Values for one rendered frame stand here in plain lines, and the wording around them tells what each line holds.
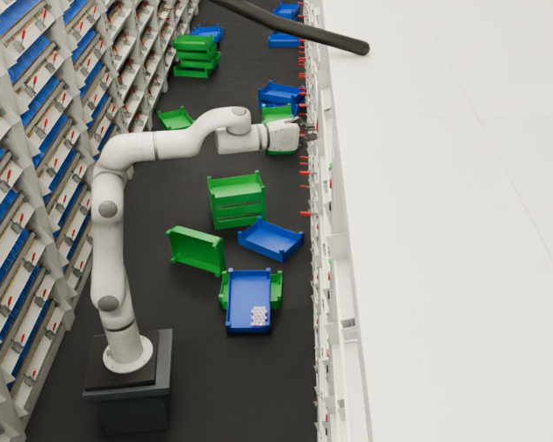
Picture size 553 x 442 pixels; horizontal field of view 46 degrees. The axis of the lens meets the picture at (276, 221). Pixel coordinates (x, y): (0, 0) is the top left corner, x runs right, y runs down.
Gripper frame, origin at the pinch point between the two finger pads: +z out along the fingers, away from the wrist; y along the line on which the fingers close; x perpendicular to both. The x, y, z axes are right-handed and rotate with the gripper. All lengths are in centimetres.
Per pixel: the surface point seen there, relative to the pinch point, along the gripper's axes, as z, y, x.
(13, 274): -109, -71, 20
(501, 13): 17, 69, -56
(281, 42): 91, -188, 376
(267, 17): -33, 76, -65
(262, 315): -9, -115, 15
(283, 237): 19, -135, 80
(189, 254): -35, -134, 75
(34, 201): -99, -60, 48
